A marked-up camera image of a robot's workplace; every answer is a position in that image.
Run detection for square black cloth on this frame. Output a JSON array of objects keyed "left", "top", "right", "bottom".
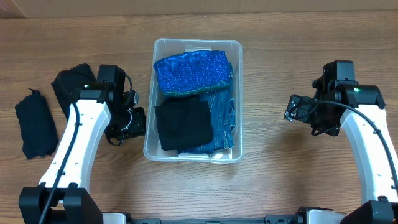
[{"left": 155, "top": 96, "right": 213, "bottom": 151}]

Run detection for clear plastic storage bin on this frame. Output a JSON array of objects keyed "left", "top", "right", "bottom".
[{"left": 143, "top": 38, "right": 244, "bottom": 164}]

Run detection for long black cloth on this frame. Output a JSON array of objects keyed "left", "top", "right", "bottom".
[{"left": 51, "top": 63, "right": 96, "bottom": 119}]

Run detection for sparkly blue cloth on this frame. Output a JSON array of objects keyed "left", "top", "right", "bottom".
[{"left": 153, "top": 50, "right": 232, "bottom": 96}]

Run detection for small black cloth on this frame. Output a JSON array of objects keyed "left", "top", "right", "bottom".
[{"left": 15, "top": 88, "right": 58, "bottom": 159}]

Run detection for blue denim jeans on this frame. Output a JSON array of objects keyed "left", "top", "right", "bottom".
[{"left": 177, "top": 89, "right": 236, "bottom": 154}]

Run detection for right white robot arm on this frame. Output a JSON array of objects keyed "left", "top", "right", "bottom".
[{"left": 284, "top": 60, "right": 397, "bottom": 223}]

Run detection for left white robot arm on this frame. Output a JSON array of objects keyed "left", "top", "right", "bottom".
[{"left": 19, "top": 65, "right": 146, "bottom": 223}]

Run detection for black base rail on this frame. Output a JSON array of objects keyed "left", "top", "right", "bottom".
[{"left": 127, "top": 214, "right": 305, "bottom": 224}]

